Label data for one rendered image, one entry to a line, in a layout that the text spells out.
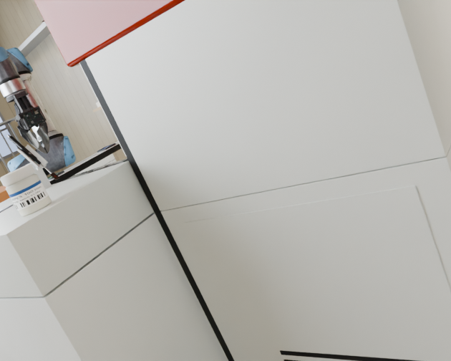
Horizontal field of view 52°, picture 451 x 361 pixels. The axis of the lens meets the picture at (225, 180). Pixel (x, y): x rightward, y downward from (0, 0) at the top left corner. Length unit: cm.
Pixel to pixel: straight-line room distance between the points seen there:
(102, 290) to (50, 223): 19
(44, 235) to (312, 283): 57
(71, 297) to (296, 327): 51
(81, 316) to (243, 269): 37
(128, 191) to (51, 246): 24
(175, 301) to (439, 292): 63
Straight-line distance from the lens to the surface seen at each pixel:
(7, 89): 166
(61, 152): 202
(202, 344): 130
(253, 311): 118
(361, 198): 88
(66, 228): 104
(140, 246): 115
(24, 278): 103
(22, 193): 106
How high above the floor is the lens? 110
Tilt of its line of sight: 14 degrees down
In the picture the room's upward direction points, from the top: 24 degrees counter-clockwise
